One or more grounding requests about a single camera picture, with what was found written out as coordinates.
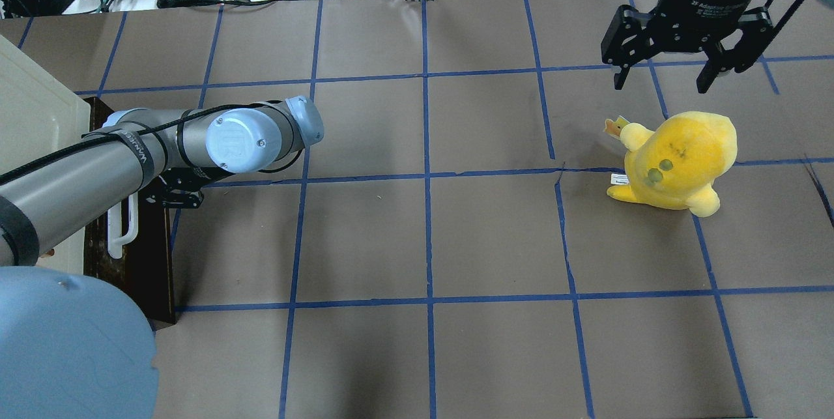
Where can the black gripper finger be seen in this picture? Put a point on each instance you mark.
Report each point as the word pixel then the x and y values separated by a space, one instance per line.
pixel 620 73
pixel 710 73

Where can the black gripper on drawer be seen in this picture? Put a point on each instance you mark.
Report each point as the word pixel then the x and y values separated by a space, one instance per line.
pixel 174 196

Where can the white drawer handle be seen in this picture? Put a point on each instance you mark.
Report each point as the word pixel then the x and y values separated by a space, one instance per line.
pixel 122 225

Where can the dark wooden drawer front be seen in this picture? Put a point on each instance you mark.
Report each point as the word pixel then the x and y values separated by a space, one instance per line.
pixel 145 271

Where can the beige drawer cabinet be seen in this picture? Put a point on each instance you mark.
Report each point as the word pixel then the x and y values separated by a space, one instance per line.
pixel 39 115

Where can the yellow plush penguin toy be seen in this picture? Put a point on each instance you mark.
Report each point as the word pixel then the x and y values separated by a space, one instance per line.
pixel 675 165

